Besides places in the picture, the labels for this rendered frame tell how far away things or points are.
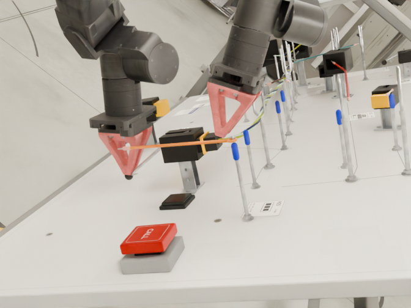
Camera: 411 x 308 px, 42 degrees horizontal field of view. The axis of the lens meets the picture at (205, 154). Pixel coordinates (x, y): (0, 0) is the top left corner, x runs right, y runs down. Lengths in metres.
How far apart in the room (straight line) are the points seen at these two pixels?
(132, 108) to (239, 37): 0.19
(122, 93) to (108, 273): 0.29
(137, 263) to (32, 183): 1.87
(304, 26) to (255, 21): 0.07
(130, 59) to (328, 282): 0.41
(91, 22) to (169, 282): 0.35
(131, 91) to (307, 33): 0.26
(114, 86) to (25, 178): 1.68
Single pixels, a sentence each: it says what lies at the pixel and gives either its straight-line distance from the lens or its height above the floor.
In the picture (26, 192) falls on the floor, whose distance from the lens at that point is 2.38.
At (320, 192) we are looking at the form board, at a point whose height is 1.21.
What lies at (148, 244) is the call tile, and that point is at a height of 1.11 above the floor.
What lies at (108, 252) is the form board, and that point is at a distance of 0.66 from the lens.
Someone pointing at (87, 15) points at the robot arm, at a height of 1.20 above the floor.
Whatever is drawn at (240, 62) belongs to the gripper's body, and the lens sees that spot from 0.73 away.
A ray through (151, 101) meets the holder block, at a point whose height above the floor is 1.02.
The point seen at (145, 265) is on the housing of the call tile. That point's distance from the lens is 0.58.
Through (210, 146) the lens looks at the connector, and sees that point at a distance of 0.76.
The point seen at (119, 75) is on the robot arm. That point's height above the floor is 1.14.
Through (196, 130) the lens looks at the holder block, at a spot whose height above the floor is 1.14.
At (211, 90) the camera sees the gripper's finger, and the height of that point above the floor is 1.21.
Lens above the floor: 1.43
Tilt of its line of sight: 23 degrees down
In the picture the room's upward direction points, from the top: 40 degrees clockwise
